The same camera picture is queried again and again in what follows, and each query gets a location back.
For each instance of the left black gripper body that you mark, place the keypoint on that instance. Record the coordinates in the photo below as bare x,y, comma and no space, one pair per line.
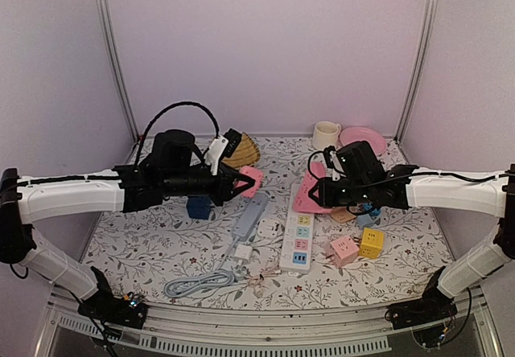
180,184

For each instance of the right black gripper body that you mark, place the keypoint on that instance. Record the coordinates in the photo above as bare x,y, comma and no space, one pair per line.
357,192

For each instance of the pink plug adapter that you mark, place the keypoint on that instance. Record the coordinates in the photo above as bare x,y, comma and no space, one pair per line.
256,175

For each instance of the pink triangular power strip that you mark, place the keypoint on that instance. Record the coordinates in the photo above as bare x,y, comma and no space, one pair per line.
302,202

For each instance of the grey-blue small power strip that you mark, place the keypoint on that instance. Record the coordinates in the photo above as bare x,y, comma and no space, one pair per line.
250,216

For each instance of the bright blue plug adapter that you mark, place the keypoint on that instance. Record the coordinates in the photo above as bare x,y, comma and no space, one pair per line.
371,210

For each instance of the beige cube socket adapter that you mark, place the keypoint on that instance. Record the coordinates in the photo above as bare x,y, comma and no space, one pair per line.
341,215

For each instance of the light blue plug adapter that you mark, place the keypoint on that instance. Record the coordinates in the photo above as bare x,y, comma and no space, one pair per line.
365,221

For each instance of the dark blue cube adapter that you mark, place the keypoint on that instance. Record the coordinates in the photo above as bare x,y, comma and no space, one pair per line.
199,207

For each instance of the yellow cube socket adapter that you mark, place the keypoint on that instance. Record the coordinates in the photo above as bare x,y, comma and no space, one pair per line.
371,243

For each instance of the white power strip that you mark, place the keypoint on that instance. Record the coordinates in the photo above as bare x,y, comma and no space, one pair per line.
297,242

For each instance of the pink cube socket adapter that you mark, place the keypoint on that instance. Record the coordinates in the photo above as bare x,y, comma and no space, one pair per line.
342,251

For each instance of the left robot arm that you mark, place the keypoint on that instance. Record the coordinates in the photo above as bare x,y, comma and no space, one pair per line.
26,200

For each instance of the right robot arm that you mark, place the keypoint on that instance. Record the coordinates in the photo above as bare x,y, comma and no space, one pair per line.
478,205

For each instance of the woven bamboo tray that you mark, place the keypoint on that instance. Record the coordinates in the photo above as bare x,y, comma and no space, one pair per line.
247,153

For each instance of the pink plate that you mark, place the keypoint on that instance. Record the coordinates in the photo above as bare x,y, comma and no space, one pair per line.
359,133

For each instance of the cream ceramic mug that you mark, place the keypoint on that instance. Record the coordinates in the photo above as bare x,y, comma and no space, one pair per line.
325,134

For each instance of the floral tablecloth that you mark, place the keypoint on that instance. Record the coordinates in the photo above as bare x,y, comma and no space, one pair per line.
140,252

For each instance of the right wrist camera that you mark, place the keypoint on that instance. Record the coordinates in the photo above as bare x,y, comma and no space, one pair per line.
360,163

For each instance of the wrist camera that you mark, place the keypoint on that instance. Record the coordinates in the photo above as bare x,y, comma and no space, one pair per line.
360,163
174,148

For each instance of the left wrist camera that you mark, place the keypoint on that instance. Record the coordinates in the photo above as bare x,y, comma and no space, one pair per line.
174,148

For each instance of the front aluminium rail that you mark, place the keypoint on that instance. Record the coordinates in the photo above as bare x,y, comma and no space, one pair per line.
172,329

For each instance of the left aluminium frame post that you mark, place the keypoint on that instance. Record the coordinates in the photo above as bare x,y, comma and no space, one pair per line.
116,67

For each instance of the aluminium frame post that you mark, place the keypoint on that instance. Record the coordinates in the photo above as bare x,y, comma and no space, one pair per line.
116,67
428,20

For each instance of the right aluminium frame post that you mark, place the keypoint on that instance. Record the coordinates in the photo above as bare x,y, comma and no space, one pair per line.
428,20

